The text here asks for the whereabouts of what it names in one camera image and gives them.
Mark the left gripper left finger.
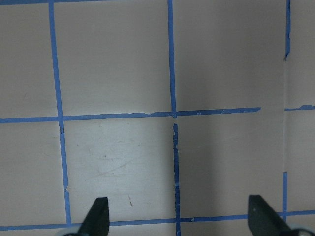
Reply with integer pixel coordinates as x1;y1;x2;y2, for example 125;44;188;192
77;197;110;236

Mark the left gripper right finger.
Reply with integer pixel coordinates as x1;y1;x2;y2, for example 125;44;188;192
248;195;291;236

